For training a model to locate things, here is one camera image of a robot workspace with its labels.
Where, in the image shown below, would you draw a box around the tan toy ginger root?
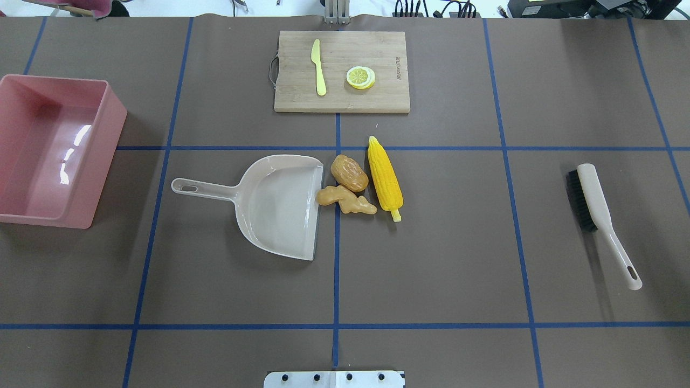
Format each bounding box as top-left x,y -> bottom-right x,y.
316,186 -> 377,214

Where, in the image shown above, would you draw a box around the brown toy potato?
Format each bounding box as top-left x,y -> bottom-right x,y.
330,154 -> 369,192

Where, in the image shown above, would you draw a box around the yellow toy corn cob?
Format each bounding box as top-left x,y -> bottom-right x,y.
367,136 -> 404,223

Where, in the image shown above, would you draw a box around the beige plastic dustpan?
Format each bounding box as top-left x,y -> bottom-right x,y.
171,154 -> 325,262

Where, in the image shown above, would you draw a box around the beige hand brush black bristles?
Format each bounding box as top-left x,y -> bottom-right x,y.
566,164 -> 643,290

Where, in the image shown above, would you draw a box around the pink plastic bin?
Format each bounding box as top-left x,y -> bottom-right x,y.
1,74 -> 128,229

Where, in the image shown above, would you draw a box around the yellow plastic knife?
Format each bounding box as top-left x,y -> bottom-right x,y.
310,39 -> 327,96

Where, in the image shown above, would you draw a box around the yellow lemon slices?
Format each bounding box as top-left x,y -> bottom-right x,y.
346,66 -> 376,90

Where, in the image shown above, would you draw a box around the wooden cutting board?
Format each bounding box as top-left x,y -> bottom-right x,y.
274,30 -> 411,114

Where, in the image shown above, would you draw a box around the aluminium frame post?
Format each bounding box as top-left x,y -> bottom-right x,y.
323,0 -> 351,24

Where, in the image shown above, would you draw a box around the white metal base plate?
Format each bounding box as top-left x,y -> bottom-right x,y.
263,370 -> 406,387

